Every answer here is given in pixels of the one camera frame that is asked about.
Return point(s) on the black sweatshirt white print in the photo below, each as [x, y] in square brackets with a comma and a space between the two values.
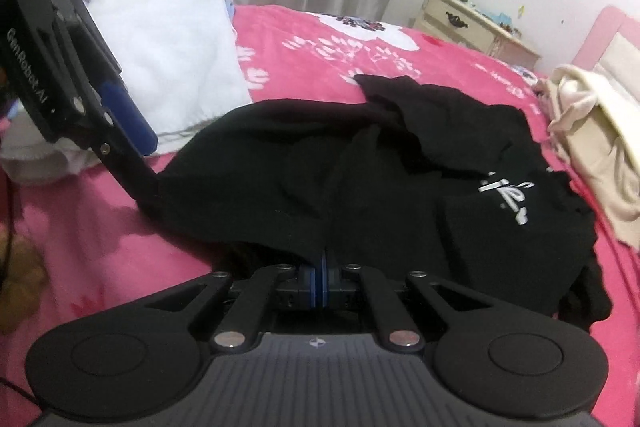
[300, 157]

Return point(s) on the pink floral bed blanket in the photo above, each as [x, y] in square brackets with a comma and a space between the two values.
[310, 57]

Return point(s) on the pink white bed headboard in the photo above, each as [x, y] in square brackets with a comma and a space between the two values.
[605, 37]

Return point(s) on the cream nightstand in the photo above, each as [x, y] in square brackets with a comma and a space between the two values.
[465, 24]

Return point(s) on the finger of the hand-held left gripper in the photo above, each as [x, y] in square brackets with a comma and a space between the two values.
[125, 167]
[127, 117]

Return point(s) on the white folded garment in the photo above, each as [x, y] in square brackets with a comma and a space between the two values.
[170, 52]

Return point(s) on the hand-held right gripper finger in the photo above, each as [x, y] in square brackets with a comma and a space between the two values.
[315, 287]
[326, 287]

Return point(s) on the light blue paper item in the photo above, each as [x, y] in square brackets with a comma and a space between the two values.
[495, 14]

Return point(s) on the beige cloth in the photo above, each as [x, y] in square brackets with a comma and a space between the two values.
[610, 167]

